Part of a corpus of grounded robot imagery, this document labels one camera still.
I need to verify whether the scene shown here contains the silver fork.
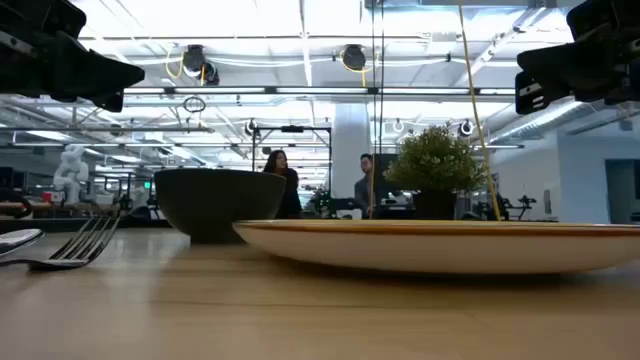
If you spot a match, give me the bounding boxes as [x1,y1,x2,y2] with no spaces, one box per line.
[0,214,122,273]

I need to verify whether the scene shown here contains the ceiling light rail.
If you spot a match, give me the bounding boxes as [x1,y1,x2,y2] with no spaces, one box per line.
[122,85,517,97]

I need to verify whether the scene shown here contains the potted green plant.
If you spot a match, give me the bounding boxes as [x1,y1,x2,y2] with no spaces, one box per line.
[383,124,487,221]

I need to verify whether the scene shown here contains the wooden background table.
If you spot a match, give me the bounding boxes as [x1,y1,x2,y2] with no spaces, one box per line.
[0,199,121,214]

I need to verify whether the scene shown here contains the black machine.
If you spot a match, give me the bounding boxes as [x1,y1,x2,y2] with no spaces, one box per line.
[472,193,539,222]

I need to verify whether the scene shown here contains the person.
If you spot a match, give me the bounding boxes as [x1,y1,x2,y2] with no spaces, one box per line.
[353,153,377,220]
[263,149,304,220]

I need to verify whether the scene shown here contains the yellow plate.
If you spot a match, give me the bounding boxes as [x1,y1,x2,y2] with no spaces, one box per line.
[232,218,640,276]

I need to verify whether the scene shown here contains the yellow hanging cable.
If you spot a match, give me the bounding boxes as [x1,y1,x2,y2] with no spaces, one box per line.
[457,0,503,222]

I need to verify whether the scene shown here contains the dark grey bowl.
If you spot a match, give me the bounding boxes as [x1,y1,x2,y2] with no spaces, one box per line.
[153,168,287,245]

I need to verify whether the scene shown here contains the black table edge rail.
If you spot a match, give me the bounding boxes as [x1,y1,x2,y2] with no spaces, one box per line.
[0,217,174,235]

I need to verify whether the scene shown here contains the black ceiling cable reel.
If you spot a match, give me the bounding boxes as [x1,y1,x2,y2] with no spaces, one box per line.
[181,44,221,86]
[341,43,368,72]

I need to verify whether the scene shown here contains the spoon with teal handle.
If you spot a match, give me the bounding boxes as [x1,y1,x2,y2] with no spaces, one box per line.
[0,228,46,259]

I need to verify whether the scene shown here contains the black cable loop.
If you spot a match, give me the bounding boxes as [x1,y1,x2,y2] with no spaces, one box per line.
[182,95,207,114]

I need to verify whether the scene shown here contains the black hanging cable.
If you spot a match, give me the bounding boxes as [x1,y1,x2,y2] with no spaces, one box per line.
[370,0,377,220]
[380,0,386,151]

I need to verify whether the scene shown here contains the white robot figure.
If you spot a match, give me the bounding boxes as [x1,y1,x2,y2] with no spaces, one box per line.
[52,144,90,205]

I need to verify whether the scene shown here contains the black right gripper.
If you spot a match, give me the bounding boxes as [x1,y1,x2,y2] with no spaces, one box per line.
[514,0,640,115]

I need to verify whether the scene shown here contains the grey ceiling pipe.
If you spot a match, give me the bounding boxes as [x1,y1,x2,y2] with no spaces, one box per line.
[0,125,216,134]

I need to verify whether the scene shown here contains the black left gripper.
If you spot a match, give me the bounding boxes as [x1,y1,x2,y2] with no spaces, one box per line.
[0,0,146,113]

